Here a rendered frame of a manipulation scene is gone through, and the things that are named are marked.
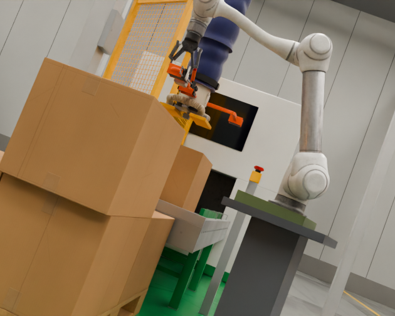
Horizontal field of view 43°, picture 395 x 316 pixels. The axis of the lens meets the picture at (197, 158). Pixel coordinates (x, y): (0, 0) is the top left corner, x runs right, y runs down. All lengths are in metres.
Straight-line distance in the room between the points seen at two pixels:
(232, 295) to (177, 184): 0.78
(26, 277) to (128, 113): 0.61
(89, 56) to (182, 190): 1.44
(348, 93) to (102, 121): 10.88
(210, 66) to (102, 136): 1.51
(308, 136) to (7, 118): 10.99
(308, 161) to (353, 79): 10.15
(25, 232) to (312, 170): 1.22
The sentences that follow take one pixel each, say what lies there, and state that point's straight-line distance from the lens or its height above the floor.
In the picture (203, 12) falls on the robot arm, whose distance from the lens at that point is 2.42.
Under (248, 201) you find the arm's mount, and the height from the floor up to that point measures 0.77.
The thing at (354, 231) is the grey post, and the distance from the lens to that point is 5.69.
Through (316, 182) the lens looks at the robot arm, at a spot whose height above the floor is 0.95.
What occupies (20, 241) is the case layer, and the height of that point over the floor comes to 0.36.
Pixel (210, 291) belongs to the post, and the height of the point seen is 0.16.
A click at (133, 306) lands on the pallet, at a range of 2.72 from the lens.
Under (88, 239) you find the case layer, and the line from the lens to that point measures 1.64.
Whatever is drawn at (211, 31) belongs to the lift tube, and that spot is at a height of 1.64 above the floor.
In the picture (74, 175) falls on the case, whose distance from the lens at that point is 1.62.
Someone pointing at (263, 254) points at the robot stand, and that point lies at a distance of 2.43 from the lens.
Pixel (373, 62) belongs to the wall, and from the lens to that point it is 12.62.
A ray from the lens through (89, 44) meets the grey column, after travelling 3.91.
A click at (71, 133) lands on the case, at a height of 0.74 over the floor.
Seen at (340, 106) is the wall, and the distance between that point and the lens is 12.18.
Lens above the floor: 0.70
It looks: 4 degrees up
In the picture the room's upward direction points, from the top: 21 degrees clockwise
